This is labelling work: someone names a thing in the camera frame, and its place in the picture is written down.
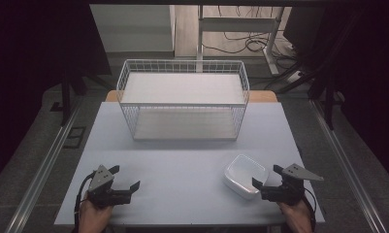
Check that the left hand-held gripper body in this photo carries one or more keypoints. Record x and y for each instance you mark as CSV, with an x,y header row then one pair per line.
x,y
101,194

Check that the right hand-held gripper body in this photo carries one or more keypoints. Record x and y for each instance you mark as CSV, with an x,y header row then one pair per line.
x,y
285,192

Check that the white plastic bowl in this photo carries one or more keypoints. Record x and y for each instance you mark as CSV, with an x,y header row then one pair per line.
x,y
243,171

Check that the person's left hand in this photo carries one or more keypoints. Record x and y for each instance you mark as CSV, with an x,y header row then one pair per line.
x,y
93,218

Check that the person's right hand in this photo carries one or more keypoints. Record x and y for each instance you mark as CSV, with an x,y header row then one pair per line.
x,y
297,218

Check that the wooden table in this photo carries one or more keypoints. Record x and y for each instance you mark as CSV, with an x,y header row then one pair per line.
x,y
263,96

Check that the black metal stand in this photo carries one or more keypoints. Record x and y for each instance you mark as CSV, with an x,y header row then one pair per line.
x,y
329,110
65,103

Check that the white power strip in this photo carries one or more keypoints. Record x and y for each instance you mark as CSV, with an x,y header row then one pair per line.
x,y
294,77

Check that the dark curtain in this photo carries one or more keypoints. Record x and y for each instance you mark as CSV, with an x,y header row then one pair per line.
x,y
370,81
27,64

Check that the white cabinet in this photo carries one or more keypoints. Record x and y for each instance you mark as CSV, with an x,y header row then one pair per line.
x,y
134,29

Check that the black floor socket frame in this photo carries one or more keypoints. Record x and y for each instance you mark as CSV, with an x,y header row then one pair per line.
x,y
74,137

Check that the aluminium rail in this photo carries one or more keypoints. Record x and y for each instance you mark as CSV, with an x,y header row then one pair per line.
x,y
43,171
344,165

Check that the white metal desk frame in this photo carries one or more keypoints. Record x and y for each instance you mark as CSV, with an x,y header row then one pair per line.
x,y
237,24

